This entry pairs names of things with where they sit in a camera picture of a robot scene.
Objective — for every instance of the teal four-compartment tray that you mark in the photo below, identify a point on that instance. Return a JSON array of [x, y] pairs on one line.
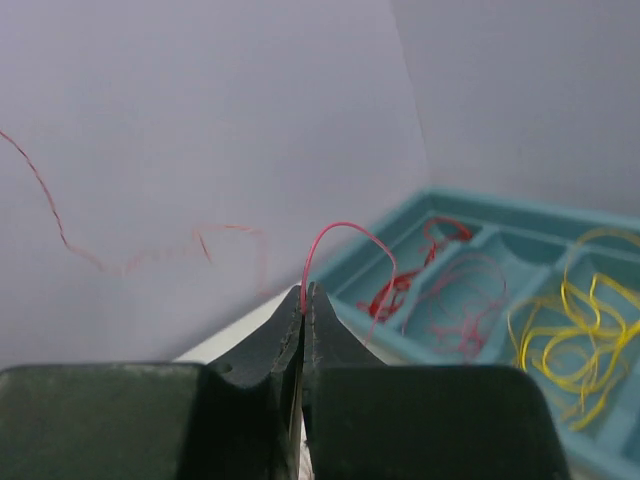
[[457, 278]]

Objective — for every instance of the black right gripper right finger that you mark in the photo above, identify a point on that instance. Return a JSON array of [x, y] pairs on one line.
[[369, 420]]

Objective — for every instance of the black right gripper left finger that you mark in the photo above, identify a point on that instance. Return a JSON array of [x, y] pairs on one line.
[[234, 418]]

